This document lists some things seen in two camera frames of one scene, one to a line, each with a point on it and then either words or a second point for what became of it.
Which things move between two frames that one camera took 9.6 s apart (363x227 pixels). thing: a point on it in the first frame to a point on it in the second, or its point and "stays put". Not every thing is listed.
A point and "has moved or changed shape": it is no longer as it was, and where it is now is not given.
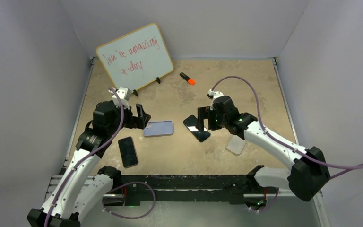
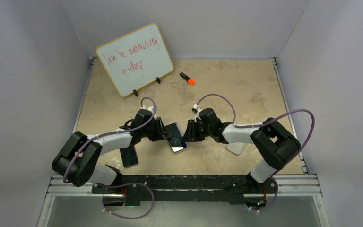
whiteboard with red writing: [135, 59] stays put
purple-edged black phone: [128, 154] stays put
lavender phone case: [159, 128] has moved or changed shape
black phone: [190, 122] has moved or changed shape
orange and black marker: [190, 80] stays put
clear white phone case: [236, 144] stays put
